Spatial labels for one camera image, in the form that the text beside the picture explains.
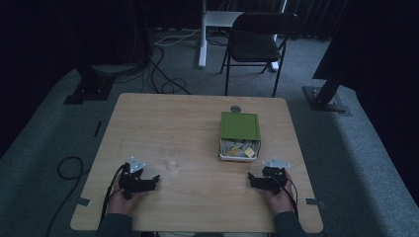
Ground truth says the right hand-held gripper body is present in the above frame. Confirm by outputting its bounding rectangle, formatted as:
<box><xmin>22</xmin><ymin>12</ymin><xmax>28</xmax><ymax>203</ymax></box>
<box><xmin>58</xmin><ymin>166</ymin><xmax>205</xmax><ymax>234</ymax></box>
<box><xmin>259</xmin><ymin>157</ymin><xmax>292</xmax><ymax>196</ymax></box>

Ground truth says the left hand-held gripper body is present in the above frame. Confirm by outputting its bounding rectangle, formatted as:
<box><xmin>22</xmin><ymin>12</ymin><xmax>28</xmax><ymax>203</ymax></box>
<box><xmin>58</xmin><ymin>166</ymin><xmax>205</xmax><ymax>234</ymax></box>
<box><xmin>118</xmin><ymin>156</ymin><xmax>153</xmax><ymax>200</ymax></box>

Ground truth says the person's right hand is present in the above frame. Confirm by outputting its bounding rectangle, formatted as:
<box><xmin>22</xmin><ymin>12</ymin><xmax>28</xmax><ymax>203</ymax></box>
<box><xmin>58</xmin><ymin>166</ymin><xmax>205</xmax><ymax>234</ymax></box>
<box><xmin>263</xmin><ymin>170</ymin><xmax>296</xmax><ymax>215</ymax></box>

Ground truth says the person's left hand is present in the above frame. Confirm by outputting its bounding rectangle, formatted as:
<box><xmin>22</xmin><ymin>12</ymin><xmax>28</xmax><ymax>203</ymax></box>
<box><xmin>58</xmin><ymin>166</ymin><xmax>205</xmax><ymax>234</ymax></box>
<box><xmin>106</xmin><ymin>164</ymin><xmax>147</xmax><ymax>217</ymax></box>

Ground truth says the clear glass cup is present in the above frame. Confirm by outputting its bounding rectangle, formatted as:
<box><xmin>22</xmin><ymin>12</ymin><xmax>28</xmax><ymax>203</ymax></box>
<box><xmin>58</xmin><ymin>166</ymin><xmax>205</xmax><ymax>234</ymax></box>
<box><xmin>159</xmin><ymin>143</ymin><xmax>182</xmax><ymax>171</ymax></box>

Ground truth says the pile of tea bags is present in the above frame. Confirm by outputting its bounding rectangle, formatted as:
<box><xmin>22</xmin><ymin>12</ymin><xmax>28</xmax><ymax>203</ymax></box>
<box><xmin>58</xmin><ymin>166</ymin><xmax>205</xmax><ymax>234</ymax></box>
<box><xmin>220</xmin><ymin>138</ymin><xmax>260</xmax><ymax>159</ymax></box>

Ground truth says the green and white tea box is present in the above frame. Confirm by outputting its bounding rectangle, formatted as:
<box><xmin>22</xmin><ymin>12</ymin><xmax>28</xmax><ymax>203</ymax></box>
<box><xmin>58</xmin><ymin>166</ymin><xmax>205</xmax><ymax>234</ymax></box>
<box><xmin>218</xmin><ymin>111</ymin><xmax>262</xmax><ymax>163</ymax></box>

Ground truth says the black stand base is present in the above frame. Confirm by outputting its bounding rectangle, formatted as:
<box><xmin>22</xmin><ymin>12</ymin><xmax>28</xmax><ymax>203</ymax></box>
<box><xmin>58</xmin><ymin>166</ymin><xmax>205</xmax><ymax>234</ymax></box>
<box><xmin>302</xmin><ymin>77</ymin><xmax>352</xmax><ymax>118</ymax></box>
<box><xmin>63</xmin><ymin>64</ymin><xmax>116</xmax><ymax>106</ymax></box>

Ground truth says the black folding chair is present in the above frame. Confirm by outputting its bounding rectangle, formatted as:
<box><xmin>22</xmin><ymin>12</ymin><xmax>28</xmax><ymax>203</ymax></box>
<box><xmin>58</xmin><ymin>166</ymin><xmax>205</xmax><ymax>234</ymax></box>
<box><xmin>219</xmin><ymin>12</ymin><xmax>299</xmax><ymax>99</ymax></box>

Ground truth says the dark curtain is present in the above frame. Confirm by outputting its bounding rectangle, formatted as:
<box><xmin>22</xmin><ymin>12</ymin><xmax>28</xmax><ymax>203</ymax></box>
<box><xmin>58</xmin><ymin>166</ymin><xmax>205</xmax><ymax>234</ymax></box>
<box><xmin>311</xmin><ymin>0</ymin><xmax>419</xmax><ymax>201</ymax></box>

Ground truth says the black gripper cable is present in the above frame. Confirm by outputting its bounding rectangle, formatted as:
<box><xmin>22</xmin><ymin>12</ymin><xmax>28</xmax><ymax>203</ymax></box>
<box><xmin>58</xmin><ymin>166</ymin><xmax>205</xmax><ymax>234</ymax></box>
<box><xmin>99</xmin><ymin>162</ymin><xmax>130</xmax><ymax>228</ymax></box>
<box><xmin>270</xmin><ymin>173</ymin><xmax>300</xmax><ymax>221</ymax></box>

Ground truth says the black floor cable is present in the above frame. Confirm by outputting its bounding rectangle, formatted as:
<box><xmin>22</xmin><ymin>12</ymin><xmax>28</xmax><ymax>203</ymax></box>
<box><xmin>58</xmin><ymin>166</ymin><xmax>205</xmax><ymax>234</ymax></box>
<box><xmin>44</xmin><ymin>155</ymin><xmax>92</xmax><ymax>237</ymax></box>

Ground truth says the tangle of black floor cables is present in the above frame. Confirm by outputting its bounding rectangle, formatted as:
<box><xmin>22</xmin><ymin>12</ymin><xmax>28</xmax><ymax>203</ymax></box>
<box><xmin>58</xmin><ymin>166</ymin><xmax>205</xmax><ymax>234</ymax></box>
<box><xmin>112</xmin><ymin>43</ymin><xmax>192</xmax><ymax>96</ymax></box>

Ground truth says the white floor cable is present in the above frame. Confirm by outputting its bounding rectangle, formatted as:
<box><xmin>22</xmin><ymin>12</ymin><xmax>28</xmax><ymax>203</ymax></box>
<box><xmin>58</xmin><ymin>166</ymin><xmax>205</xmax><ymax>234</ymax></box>
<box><xmin>153</xmin><ymin>28</ymin><xmax>203</xmax><ymax>47</ymax></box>

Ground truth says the white desk frame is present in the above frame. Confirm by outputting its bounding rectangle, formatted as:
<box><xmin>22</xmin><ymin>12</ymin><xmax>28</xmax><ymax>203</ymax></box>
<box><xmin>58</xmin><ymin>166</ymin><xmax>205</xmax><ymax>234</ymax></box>
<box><xmin>198</xmin><ymin>0</ymin><xmax>289</xmax><ymax>72</ymax></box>

